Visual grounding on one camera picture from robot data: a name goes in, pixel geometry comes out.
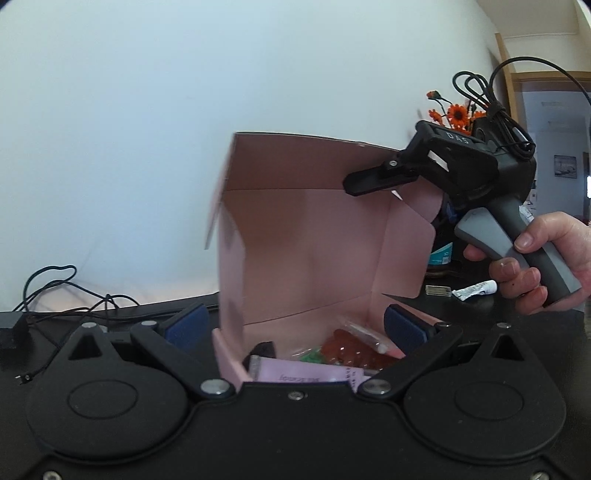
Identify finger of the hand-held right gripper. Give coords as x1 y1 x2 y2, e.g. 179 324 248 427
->
342 157 419 198

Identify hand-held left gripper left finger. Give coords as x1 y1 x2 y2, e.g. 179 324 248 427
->
67 302 236 400

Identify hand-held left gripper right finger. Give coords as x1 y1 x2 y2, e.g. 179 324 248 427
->
357 304 526 400

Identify clear plastic packet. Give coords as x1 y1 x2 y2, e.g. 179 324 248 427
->
336 315 407 358

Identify pink cardboard box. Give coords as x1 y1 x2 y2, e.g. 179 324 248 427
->
204 131 437 388

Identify black desktop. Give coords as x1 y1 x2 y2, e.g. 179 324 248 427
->
0 270 587 480

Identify person's right hand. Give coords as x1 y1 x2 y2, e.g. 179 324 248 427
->
463 211 591 317

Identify orange artificial flowers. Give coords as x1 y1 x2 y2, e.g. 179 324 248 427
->
426 90 488 130

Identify brown supplement bottle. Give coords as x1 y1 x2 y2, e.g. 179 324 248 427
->
426 217 455 278

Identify small white ointment tube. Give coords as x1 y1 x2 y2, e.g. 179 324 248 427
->
451 279 498 302

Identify snack packets inside box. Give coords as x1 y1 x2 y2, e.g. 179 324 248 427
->
249 357 370 393

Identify black coiled cable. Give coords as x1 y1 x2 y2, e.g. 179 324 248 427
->
452 56 591 160

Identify framed wall picture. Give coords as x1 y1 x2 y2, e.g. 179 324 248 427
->
553 154 579 177

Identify thin black cable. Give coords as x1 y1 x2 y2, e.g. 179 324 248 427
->
14 264 141 384

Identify wooden door frame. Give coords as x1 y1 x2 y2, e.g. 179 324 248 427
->
494 32 591 121

